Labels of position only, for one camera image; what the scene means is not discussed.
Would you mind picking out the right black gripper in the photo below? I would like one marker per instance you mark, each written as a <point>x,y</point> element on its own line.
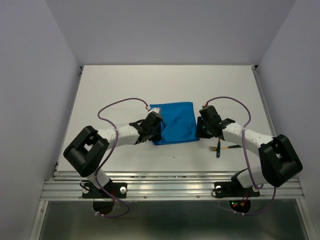
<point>199,133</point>

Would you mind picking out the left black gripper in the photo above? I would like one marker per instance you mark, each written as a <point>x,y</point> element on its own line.
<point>158,137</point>

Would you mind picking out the gold spoon green handle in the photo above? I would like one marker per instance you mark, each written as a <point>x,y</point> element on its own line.
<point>218,148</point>

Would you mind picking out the blue cloth napkin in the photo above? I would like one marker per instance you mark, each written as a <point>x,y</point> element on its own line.
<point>179,123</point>

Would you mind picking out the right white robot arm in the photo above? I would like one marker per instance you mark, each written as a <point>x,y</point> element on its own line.
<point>279,161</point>

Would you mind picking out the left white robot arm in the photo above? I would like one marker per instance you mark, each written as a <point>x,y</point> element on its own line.
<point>88,148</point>

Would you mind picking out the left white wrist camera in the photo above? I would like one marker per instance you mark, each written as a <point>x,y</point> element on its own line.
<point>153,109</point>

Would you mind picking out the gold fork green handle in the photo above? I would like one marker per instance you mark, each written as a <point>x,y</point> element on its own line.
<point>213,148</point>

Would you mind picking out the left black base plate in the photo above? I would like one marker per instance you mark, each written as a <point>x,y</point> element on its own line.
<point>105,191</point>

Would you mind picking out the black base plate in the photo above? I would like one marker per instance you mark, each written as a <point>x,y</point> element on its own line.
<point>105,191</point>
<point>230,189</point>

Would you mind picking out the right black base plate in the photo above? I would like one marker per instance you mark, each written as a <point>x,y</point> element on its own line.
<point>230,189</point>

